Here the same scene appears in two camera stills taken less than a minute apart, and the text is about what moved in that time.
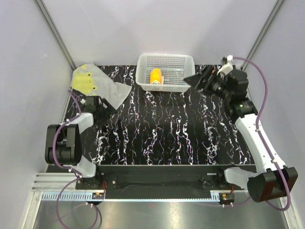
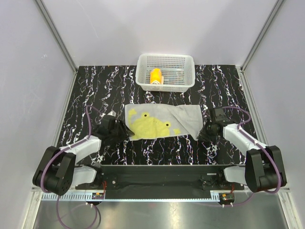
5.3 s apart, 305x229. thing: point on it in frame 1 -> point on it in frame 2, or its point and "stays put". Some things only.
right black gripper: (193, 80) -> (203, 136)
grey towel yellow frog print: (88, 78) -> (147, 120)
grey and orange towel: (156, 77) stays put
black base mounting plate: (160, 177) stays put
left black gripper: (108, 111) -> (126, 132)
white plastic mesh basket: (164, 72) stays put
